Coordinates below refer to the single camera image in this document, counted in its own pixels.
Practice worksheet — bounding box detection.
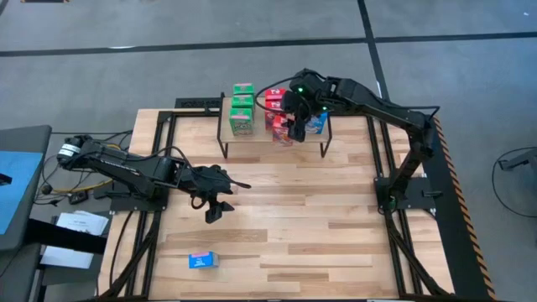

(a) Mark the wooden shelf with black frame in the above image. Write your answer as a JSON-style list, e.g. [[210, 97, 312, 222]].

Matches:
[[216, 91, 334, 159]]

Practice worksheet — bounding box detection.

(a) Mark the black desk crossbar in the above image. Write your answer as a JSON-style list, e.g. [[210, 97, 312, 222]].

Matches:
[[24, 217, 108, 255]]

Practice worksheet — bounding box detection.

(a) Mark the blue Rice Krispies cereal box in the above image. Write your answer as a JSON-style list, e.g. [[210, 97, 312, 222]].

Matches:
[[188, 250, 221, 270], [304, 111, 329, 136]]

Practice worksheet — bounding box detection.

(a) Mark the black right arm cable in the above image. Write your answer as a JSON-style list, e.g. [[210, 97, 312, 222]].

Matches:
[[379, 98, 441, 127]]

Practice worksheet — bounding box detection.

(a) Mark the black power adapter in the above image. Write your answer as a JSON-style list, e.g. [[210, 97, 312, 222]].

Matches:
[[67, 190, 89, 206]]

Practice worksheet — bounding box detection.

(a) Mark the black cable bundle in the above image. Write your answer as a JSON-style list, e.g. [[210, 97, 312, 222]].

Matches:
[[35, 148, 85, 206]]

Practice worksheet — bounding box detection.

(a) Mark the white printed paper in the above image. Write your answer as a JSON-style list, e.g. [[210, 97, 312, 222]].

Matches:
[[55, 211, 110, 237]]

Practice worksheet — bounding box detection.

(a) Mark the grey stand leg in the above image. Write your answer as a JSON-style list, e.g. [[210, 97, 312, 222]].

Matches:
[[498, 146, 537, 171]]

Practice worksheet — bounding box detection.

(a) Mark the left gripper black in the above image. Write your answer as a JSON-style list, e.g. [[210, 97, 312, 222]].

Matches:
[[180, 164, 236, 224]]

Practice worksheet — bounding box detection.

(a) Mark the black hazard striped panel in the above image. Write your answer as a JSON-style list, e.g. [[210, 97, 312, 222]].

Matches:
[[409, 113, 498, 301]]

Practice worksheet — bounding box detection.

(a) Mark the white paper sheet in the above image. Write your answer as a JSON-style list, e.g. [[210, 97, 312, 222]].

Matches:
[[39, 245, 96, 270]]

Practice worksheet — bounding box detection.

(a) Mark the yellow cable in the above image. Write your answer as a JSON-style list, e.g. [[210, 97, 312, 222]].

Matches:
[[52, 178, 114, 195]]

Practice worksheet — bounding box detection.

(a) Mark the black floor cable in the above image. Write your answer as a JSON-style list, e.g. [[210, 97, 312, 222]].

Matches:
[[489, 146, 537, 221]]

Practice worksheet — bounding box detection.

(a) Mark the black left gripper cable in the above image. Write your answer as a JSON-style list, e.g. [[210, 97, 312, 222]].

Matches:
[[190, 179, 253, 211]]

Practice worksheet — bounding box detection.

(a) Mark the blue mat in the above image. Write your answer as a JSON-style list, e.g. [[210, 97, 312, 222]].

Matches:
[[0, 150, 44, 235]]

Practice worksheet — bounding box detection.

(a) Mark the green Apple Jacks cereal box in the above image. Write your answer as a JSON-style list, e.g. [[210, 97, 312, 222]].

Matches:
[[232, 82, 256, 97], [228, 107, 255, 137], [231, 94, 256, 111]]

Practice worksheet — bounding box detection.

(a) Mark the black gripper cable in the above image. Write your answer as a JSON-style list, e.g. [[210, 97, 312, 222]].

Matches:
[[253, 75, 297, 102], [190, 179, 253, 211]]

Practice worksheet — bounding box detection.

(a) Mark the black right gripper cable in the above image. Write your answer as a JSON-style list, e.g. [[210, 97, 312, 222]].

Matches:
[[253, 75, 297, 102]]

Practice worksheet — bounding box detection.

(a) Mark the grey desk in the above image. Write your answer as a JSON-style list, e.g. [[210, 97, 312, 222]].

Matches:
[[0, 124, 54, 302]]

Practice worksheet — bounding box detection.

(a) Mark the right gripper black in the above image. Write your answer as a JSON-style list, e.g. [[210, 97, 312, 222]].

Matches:
[[281, 69, 332, 143]]

